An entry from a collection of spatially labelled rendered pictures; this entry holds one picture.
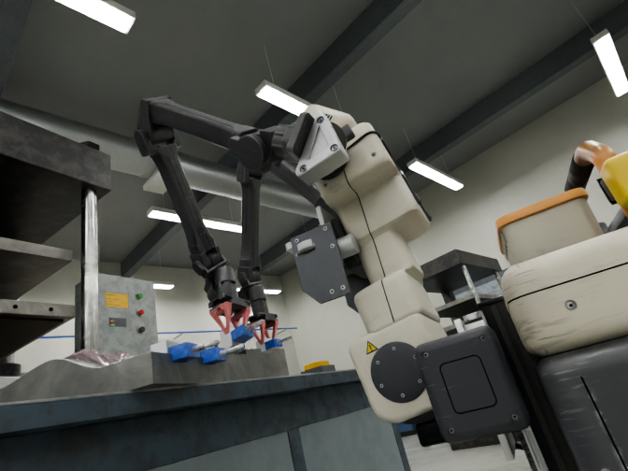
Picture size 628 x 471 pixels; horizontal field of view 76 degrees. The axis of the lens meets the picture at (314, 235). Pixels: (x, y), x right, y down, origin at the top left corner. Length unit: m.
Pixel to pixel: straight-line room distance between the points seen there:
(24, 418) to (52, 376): 0.21
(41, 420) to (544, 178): 7.42
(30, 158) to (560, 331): 1.80
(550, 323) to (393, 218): 0.39
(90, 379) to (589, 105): 7.64
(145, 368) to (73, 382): 0.15
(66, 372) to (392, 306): 0.61
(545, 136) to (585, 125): 0.57
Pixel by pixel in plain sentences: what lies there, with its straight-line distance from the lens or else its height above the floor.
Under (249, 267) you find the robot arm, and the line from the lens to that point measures 1.42.
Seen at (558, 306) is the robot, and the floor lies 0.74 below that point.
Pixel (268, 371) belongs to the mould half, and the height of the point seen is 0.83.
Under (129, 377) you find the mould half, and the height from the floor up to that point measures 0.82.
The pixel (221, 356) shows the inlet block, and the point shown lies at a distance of 0.92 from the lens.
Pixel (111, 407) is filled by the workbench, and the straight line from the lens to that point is 0.77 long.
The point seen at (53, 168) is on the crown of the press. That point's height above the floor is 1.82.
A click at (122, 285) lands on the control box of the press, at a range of 2.05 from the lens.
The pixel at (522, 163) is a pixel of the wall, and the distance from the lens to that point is 7.83.
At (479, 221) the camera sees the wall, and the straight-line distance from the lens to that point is 7.83.
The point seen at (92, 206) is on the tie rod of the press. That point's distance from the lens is 1.98.
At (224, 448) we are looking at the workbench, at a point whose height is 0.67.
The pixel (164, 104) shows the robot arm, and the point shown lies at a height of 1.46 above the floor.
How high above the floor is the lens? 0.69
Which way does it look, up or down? 24 degrees up
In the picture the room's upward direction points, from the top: 15 degrees counter-clockwise
